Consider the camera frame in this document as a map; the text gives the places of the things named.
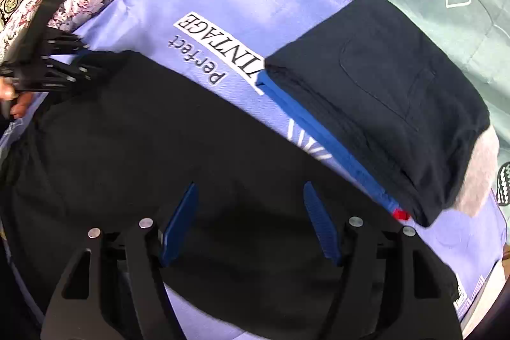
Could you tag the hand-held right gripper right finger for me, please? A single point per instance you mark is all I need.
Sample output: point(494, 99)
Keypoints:
point(318, 220)

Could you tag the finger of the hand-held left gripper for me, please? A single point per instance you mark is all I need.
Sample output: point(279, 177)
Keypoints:
point(59, 75)
point(63, 43)

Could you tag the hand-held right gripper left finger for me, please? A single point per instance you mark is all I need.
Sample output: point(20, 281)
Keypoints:
point(181, 224)

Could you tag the black pants with yellow print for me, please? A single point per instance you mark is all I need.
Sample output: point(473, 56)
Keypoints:
point(119, 149)

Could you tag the blue folded pants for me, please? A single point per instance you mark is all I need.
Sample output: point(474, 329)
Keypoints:
point(314, 129)

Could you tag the dark navy folded pants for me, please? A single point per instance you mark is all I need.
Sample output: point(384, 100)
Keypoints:
point(378, 85)

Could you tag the person's left hand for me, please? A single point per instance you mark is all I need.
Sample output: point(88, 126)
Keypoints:
point(20, 103)

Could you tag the purple printed bed sheet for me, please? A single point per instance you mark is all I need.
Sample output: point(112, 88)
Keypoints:
point(159, 5)

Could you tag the pale grey fuzzy cloth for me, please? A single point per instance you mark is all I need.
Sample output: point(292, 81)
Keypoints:
point(480, 172)

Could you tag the black framed wall ornament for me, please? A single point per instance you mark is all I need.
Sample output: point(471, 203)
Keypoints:
point(10, 3)

